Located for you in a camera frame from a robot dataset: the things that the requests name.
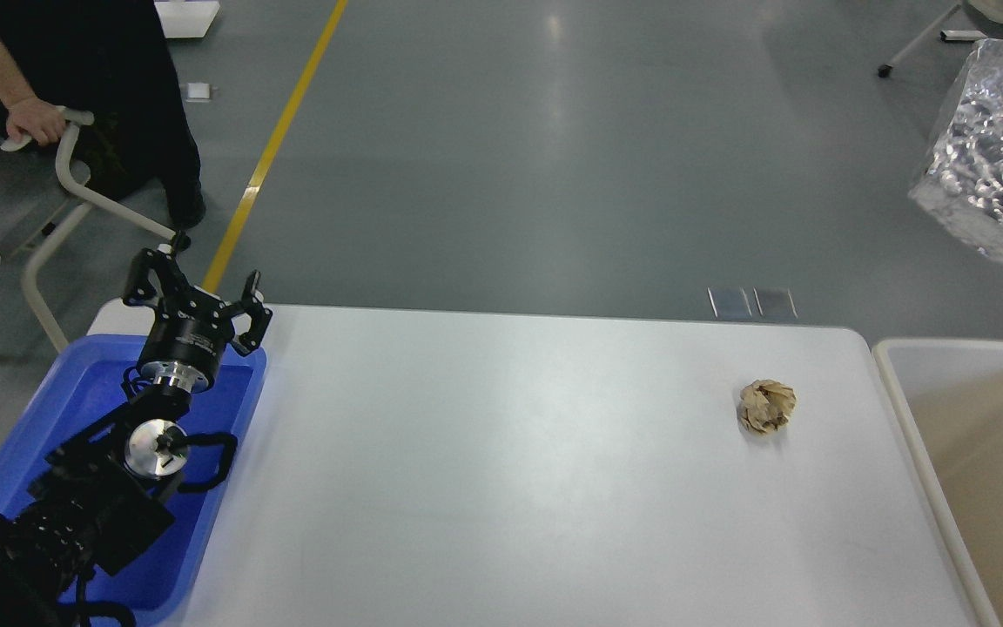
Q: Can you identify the right floor metal plate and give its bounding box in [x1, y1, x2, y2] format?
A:
[753, 288, 798, 320]

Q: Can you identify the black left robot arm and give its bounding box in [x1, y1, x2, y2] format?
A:
[0, 243, 273, 626]

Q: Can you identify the floor metal plate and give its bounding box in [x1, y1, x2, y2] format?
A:
[753, 288, 798, 320]
[707, 288, 755, 320]

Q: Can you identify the crumpled brown paper ball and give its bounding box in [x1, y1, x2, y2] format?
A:
[737, 380, 798, 434]

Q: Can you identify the beige plastic bin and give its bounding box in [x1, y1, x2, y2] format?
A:
[874, 338, 1003, 626]

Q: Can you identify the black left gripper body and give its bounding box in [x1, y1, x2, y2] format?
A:
[137, 296, 234, 390]

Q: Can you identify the blue plastic tray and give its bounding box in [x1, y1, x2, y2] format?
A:
[0, 334, 267, 626]

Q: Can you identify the white floor power adapter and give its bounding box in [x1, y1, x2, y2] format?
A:
[183, 82, 212, 103]

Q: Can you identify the white floor base plate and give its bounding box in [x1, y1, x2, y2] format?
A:
[154, 1, 220, 40]

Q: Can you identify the left floor metal plate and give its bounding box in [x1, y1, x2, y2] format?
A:
[707, 288, 755, 320]

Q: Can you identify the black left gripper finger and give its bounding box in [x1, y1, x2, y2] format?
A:
[123, 231, 198, 308]
[219, 271, 273, 356]

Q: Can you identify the person in black clothes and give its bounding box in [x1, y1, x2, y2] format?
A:
[0, 1, 206, 230]

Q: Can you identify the silver foil bag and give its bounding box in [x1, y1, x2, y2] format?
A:
[909, 39, 1003, 265]

